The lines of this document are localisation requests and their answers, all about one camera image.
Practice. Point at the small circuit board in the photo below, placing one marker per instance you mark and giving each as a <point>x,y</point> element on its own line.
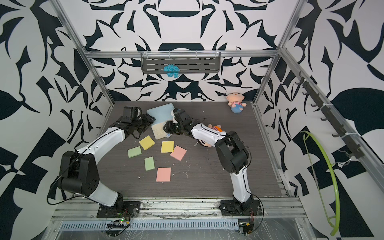
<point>118,224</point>

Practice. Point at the yellow sticky note pad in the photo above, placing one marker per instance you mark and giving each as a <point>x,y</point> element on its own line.
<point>146,143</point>
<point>167,147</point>

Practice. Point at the plush boy doll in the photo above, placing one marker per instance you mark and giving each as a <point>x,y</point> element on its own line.
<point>235,101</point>

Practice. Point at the grey wall shelf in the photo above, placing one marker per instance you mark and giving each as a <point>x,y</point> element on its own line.
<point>194,62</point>

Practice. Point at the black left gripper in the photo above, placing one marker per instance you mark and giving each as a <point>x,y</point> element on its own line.
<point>147,118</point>

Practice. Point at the green sticky note pad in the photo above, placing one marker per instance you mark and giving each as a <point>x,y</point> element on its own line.
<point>149,164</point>
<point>134,152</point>

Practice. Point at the pale blue drawer box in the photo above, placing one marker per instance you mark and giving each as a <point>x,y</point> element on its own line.
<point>162,115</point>

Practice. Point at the pink sticky note pad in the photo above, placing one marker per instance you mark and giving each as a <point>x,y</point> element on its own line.
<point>178,153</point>
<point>163,175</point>

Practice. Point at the black hook rail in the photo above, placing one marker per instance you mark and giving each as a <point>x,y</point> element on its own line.
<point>332,116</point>

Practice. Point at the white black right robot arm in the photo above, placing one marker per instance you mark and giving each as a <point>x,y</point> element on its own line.
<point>231,150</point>

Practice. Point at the small black connector box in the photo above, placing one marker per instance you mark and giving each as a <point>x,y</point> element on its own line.
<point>245,228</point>

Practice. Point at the teal crumpled object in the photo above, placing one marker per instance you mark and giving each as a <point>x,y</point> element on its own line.
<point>172,71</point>

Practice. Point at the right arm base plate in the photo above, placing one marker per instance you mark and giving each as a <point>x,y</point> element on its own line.
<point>236,208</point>

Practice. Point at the plush pig doll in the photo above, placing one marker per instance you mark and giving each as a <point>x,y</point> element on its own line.
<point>216,128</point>

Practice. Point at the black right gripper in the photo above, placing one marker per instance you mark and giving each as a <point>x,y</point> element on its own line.
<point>169,127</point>

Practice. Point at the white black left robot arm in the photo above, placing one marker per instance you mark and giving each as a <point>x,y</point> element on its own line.
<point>79,169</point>

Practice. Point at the white slotted cable duct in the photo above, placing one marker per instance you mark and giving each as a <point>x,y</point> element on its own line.
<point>221,224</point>

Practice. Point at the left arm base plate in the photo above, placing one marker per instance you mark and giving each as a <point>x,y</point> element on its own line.
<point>126,210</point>

